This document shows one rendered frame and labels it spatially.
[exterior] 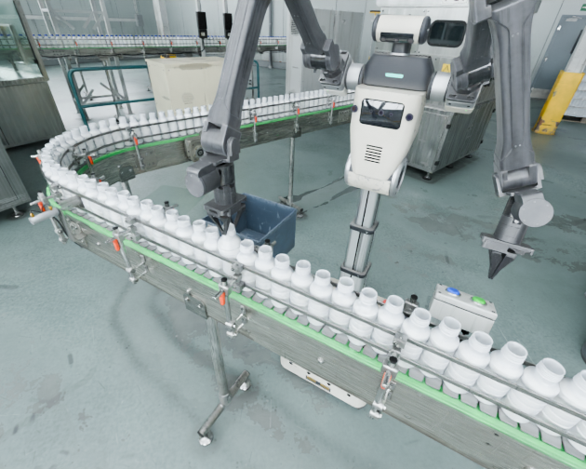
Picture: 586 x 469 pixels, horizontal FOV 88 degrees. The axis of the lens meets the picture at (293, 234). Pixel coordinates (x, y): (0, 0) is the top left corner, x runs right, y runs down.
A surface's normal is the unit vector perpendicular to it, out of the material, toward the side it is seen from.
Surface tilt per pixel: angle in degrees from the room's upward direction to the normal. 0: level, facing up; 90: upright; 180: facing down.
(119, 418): 0
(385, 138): 90
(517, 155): 96
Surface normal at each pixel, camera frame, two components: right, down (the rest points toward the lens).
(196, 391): 0.04, -0.82
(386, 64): -0.50, 0.48
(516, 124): -0.18, 0.65
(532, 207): -0.37, 0.19
